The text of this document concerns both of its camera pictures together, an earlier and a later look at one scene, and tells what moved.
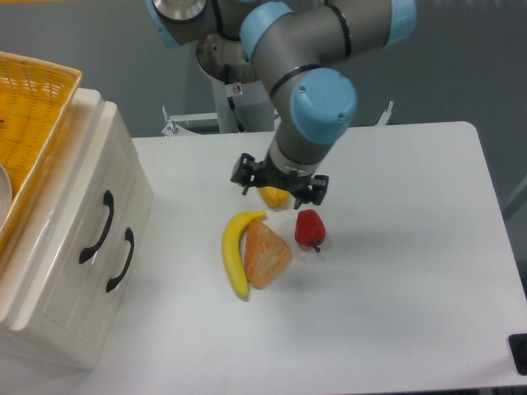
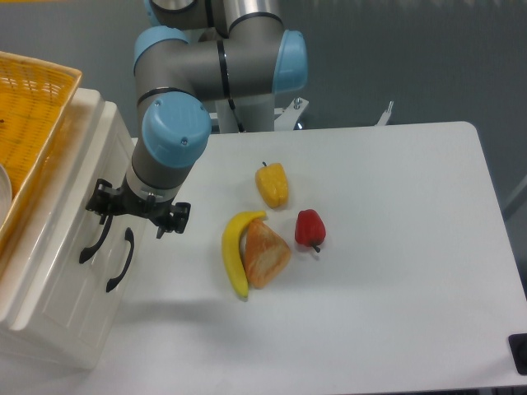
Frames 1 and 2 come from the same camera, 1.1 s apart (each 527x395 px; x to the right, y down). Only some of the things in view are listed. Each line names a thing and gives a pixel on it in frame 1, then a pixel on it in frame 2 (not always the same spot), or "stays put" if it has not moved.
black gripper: (247, 172) → (106, 199)
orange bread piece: (266, 257) stays put
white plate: (6, 195) stays put
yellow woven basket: (35, 98) stays put
